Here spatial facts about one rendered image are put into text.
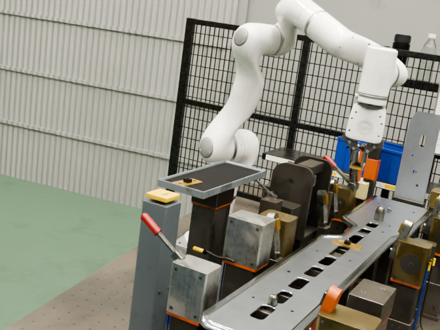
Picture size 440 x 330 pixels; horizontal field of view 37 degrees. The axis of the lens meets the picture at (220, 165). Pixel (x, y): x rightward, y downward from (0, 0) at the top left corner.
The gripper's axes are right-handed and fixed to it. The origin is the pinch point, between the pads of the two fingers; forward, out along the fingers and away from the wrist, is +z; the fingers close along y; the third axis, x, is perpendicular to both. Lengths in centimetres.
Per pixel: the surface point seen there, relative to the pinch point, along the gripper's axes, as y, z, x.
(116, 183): -194, 117, 276
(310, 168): -13.3, 6.6, 1.4
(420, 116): 16, -7, 68
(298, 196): -14.9, 15.6, 0.5
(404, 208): 18, 25, 51
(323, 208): -7.8, 20.3, 10.4
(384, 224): 11.6, 25.0, 25.2
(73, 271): -153, 130, 138
